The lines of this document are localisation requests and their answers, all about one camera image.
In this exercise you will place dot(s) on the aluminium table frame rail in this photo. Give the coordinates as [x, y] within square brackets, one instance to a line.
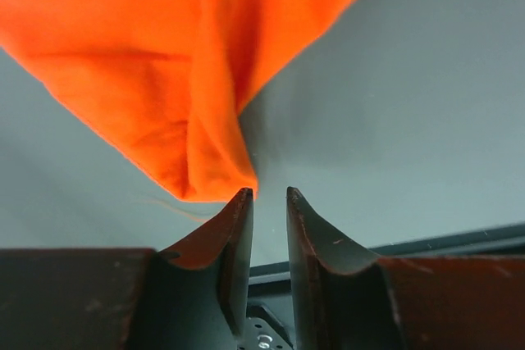
[274, 279]

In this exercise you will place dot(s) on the orange t-shirt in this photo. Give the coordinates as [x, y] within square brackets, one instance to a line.
[165, 81]

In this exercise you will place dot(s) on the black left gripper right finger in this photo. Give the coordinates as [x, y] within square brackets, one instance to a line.
[346, 296]

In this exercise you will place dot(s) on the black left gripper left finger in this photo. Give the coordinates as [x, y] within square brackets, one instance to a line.
[191, 295]

